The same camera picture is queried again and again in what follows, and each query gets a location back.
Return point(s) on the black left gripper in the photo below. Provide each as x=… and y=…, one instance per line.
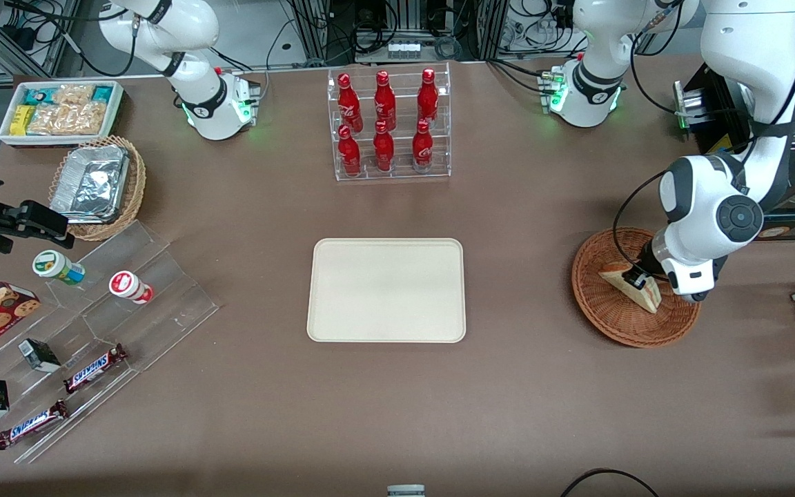
x=646, y=268

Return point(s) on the triangular sandwich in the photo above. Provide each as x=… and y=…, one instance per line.
x=651, y=301

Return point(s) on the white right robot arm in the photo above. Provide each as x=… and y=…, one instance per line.
x=197, y=90

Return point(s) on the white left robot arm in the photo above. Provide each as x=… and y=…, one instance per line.
x=715, y=214

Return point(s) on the round brown wicker basket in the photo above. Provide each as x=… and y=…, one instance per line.
x=604, y=317

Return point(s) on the aluminium foil tray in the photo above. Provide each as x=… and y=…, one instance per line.
x=90, y=186

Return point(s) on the light oval wicker basket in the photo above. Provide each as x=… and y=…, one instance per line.
x=136, y=186

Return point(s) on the cream plastic tray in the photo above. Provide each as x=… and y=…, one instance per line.
x=384, y=290

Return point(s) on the green lid yogurt cup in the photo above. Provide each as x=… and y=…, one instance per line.
x=58, y=267

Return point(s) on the red lid yogurt cup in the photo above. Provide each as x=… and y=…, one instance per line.
x=130, y=286

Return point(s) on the white snack bin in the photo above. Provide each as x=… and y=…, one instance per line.
x=4, y=131

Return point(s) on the clear cracker bag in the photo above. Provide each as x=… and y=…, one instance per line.
x=73, y=94
x=87, y=119
x=49, y=119

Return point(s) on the yellow snack packet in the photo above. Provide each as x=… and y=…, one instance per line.
x=21, y=119

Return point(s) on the clear acrylic stepped stand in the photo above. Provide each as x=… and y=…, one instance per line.
x=163, y=304

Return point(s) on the teal snack packet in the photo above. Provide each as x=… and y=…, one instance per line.
x=103, y=94
x=38, y=95

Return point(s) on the brown Snickers bar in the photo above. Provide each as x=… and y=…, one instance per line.
x=94, y=368
x=32, y=424

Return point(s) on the red cola bottle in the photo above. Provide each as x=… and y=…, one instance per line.
x=384, y=152
x=385, y=103
x=349, y=155
x=349, y=103
x=423, y=148
x=428, y=100

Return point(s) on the clear acrylic bottle rack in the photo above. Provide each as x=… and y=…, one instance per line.
x=403, y=90

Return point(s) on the small grey box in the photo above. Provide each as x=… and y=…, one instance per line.
x=406, y=491

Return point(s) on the white power strip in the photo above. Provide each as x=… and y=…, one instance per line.
x=404, y=50

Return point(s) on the aluminium frame rack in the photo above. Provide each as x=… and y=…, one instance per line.
x=316, y=27

